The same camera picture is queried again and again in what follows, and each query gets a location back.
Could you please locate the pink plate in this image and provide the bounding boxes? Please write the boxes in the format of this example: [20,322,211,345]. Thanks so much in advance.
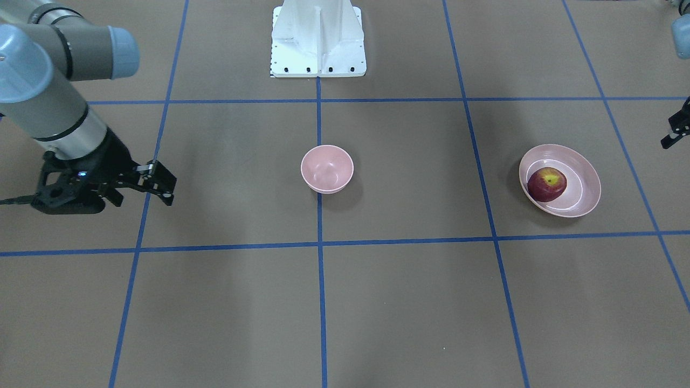
[519,143,602,218]

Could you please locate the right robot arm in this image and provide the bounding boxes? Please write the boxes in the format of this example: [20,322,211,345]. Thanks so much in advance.
[1,1,177,214]

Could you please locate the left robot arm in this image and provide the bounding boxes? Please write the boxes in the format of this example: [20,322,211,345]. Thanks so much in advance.
[660,1,689,149]

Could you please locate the red apple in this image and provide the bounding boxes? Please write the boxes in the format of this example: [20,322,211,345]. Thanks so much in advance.
[527,167,568,202]

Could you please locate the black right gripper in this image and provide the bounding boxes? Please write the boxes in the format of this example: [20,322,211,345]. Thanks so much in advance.
[71,128,177,207]

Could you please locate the pink bowl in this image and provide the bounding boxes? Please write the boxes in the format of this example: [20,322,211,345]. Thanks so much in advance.
[300,144,355,194]

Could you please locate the white camera mast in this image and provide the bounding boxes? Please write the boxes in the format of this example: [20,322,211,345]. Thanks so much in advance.
[270,1,367,78]

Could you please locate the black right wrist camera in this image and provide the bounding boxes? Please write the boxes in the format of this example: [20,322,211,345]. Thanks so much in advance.
[30,151,105,214]

